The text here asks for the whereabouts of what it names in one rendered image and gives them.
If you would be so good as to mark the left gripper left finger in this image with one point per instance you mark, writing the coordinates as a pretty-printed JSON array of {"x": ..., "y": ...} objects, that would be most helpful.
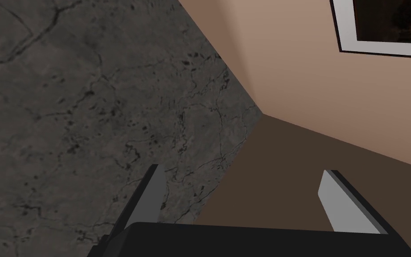
[{"x": 147, "y": 201}]

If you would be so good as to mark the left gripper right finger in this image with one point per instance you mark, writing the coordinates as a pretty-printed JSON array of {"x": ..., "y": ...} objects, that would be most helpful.
[{"x": 348, "y": 208}]

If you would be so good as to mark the framed dark picture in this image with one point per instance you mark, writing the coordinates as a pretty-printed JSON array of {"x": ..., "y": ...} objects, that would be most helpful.
[{"x": 387, "y": 25}]

